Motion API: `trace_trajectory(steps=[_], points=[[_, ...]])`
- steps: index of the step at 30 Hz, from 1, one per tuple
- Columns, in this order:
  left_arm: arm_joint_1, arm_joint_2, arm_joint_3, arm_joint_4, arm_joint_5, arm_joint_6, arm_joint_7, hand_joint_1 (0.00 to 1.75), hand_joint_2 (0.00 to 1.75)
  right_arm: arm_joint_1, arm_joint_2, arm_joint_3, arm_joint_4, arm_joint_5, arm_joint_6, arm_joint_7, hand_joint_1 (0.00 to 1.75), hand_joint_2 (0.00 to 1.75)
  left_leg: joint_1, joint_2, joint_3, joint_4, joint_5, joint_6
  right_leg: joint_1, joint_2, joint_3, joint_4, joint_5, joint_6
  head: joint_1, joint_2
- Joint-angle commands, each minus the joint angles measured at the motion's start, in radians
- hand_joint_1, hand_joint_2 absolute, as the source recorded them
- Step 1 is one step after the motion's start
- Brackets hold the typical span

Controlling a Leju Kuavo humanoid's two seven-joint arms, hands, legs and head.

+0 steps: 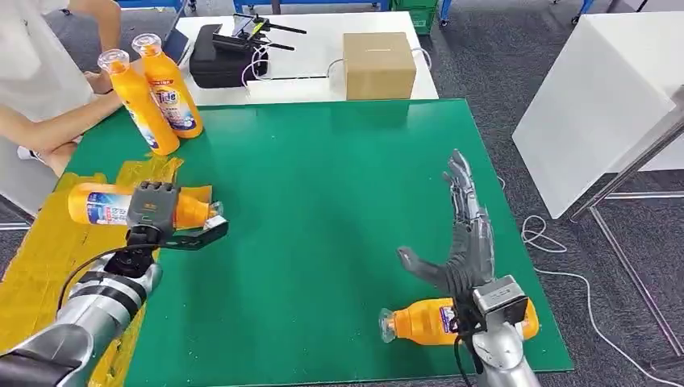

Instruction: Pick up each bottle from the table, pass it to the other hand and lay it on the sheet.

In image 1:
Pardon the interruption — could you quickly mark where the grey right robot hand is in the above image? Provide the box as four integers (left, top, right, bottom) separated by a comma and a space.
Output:
397, 149, 495, 300

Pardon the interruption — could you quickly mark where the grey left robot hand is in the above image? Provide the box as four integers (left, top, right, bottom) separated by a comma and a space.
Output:
126, 181, 181, 232

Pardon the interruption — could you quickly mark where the orange detergent bottle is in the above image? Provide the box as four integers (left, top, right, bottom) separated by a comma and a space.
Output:
68, 182, 224, 228
377, 297, 540, 346
98, 48, 181, 156

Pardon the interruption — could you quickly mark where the orange bottle with Tide label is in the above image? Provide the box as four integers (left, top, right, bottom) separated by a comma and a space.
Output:
131, 32, 205, 140

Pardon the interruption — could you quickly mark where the white bench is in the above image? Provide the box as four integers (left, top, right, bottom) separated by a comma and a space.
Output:
0, 133, 60, 220

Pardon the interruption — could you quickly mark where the black carry case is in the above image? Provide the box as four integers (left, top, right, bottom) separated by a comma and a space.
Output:
188, 23, 269, 89

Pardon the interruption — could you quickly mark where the green table mat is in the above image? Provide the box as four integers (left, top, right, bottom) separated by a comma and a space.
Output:
64, 98, 573, 387

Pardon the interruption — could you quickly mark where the dark tablet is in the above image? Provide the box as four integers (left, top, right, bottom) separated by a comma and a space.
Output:
161, 27, 190, 65

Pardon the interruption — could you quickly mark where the person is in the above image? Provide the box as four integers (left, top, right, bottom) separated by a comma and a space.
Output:
0, 0, 125, 177

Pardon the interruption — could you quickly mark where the large white table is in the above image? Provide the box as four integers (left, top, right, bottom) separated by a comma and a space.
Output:
511, 11, 684, 220

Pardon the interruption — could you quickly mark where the black remote controller with antennas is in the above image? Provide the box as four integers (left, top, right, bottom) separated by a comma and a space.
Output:
212, 13, 308, 53

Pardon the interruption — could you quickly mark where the brown cardboard box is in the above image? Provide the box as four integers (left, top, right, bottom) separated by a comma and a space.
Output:
341, 31, 418, 102

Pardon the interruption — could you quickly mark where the green crate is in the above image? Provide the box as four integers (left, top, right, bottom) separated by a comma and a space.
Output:
390, 0, 440, 35

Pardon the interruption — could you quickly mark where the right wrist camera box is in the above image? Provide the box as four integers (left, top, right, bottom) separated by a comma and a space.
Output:
471, 275, 530, 327

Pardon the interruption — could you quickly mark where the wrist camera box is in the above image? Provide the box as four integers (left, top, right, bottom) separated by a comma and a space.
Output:
471, 275, 530, 327
157, 214, 230, 251

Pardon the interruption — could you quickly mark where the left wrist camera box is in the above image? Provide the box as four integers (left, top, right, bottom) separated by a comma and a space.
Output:
157, 214, 230, 251

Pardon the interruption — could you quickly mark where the white floor cable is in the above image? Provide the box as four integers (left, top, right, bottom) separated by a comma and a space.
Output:
494, 176, 684, 387

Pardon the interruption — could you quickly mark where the steel table leg frame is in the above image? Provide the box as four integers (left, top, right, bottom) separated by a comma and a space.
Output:
569, 85, 684, 375

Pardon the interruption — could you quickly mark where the blue metal frame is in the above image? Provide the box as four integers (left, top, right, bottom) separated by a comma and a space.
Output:
115, 0, 196, 13
232, 0, 391, 14

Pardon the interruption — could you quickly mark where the white cable on table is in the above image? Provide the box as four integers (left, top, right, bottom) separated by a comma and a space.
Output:
240, 45, 432, 88

